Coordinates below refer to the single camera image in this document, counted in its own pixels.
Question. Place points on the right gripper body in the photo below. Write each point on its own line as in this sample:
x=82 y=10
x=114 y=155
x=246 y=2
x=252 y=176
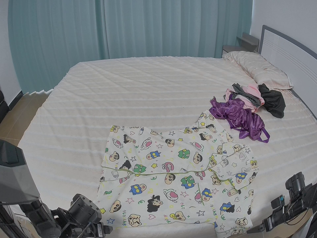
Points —
x=273 y=222

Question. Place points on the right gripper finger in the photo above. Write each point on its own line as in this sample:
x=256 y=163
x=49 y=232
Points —
x=259 y=227

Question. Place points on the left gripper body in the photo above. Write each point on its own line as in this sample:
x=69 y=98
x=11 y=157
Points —
x=99 y=229

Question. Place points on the white printed pyjama top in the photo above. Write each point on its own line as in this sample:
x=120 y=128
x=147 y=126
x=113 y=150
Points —
x=161 y=157

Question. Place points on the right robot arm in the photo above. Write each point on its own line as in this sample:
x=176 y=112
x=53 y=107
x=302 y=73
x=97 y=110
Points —
x=297 y=187

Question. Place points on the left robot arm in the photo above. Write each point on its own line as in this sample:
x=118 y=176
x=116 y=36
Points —
x=81 y=207

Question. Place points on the bed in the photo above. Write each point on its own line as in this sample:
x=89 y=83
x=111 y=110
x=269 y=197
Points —
x=148 y=83

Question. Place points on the purple satin garment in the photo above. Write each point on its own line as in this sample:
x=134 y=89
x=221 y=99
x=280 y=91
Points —
x=235 y=113

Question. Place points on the black garment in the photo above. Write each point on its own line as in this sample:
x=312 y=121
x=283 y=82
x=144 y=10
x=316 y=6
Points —
x=275 y=103

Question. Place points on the pink garment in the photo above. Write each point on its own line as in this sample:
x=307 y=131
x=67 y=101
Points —
x=249 y=91

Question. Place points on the grey garment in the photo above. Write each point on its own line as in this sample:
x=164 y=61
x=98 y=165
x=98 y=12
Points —
x=238 y=87

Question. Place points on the cream pillow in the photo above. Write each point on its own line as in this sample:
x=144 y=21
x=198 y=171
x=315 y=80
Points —
x=260 y=68

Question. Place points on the grey bedside table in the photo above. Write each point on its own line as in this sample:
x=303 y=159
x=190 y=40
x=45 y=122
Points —
x=247 y=40

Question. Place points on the blue-green curtain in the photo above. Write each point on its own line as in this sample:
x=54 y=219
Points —
x=74 y=21

